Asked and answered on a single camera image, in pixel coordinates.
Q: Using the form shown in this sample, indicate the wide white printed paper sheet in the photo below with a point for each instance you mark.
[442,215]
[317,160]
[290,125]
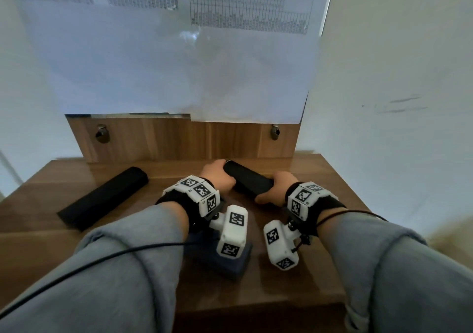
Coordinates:
[118,55]

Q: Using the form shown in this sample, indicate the narrow white printed paper sheet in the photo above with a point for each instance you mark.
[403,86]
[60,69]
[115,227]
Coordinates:
[255,66]

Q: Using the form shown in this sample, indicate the person's right forearm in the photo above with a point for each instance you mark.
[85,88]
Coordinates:
[388,273]

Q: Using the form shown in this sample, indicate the person's left hand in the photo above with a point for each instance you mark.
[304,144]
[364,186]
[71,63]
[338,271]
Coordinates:
[216,175]

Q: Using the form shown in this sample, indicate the person's left thumb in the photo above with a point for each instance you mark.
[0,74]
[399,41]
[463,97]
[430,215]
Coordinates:
[230,185]

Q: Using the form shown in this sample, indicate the white marker-covered left wrist camera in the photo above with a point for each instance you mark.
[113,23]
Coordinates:
[231,229]

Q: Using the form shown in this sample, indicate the person's right thumb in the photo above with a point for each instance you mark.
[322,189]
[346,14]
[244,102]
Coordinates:
[264,198]

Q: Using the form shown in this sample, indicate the blue-grey block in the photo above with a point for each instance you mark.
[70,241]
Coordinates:
[207,253]

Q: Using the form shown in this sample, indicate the white marker-covered right wrist camera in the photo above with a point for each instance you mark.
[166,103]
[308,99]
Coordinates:
[281,240]

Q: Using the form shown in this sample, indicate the white marker-covered wrist camera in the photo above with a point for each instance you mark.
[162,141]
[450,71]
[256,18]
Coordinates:
[231,229]
[281,240]

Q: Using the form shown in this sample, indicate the long black fabric pouch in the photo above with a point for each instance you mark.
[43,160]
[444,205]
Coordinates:
[103,197]

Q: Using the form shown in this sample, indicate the wooden back panel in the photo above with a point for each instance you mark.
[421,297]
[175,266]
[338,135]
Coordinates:
[177,138]

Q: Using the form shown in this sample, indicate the black oblong case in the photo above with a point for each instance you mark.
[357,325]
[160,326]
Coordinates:
[247,179]

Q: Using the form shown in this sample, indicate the person's left forearm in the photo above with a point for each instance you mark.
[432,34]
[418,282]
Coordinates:
[111,270]

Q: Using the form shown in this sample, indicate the metal wall clip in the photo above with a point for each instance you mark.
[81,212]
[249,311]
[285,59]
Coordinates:
[275,131]
[102,134]

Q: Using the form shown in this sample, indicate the person's right hand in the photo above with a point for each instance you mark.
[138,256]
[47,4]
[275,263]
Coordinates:
[282,188]

